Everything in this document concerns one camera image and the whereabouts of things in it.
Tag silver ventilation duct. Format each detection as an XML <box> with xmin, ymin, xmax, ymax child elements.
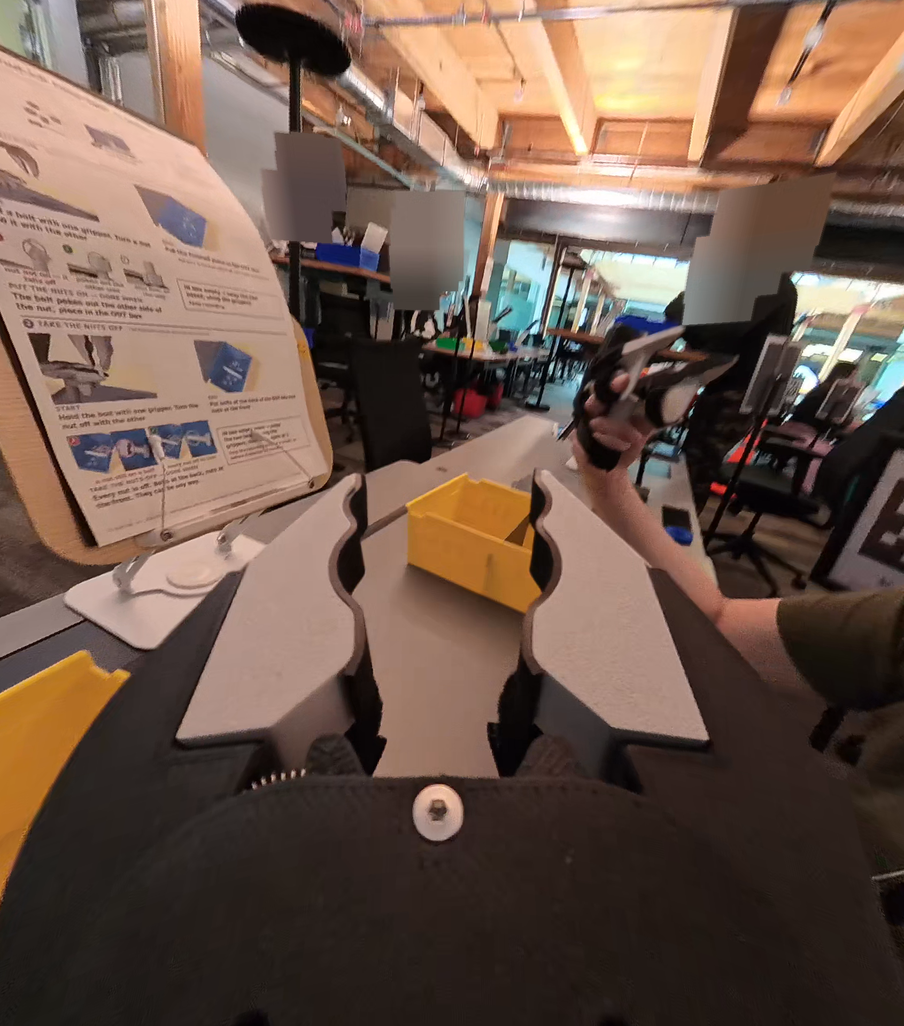
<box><xmin>203</xmin><ymin>0</ymin><xmax>501</xmax><ymax>187</ymax></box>

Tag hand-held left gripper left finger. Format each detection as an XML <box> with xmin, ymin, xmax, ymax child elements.
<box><xmin>175</xmin><ymin>473</ymin><xmax>386</xmax><ymax>777</ymax></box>

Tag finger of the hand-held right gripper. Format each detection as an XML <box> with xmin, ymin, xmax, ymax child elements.
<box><xmin>644</xmin><ymin>355</ymin><xmax>741</xmax><ymax>428</ymax></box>
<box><xmin>620</xmin><ymin>323</ymin><xmax>687</xmax><ymax>378</ymax></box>

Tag person's right hand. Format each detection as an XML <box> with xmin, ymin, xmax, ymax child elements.
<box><xmin>572</xmin><ymin>391</ymin><xmax>659</xmax><ymax>484</ymax></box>

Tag wooden standing desk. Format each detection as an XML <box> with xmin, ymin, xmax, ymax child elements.
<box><xmin>271</xmin><ymin>255</ymin><xmax>395</xmax><ymax>283</ymax></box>

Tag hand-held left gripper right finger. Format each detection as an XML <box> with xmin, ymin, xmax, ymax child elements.
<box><xmin>492</xmin><ymin>470</ymin><xmax>711</xmax><ymax>779</ymax></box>

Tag black mesh office chair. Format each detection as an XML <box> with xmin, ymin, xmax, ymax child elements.
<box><xmin>351</xmin><ymin>337</ymin><xmax>434</xmax><ymax>474</ymax></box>

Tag black framed marker sign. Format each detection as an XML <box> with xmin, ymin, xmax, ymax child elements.
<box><xmin>824</xmin><ymin>445</ymin><xmax>904</xmax><ymax>594</ymax></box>

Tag blue plastic bin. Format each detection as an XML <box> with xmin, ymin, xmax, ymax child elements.
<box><xmin>315</xmin><ymin>243</ymin><xmax>381</xmax><ymax>274</ymax></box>

